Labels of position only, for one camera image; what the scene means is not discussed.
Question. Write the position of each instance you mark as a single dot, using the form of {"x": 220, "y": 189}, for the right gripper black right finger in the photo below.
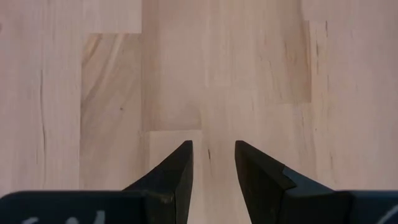
{"x": 273, "y": 193}

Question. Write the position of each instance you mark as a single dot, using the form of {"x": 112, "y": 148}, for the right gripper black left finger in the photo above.
{"x": 174, "y": 174}

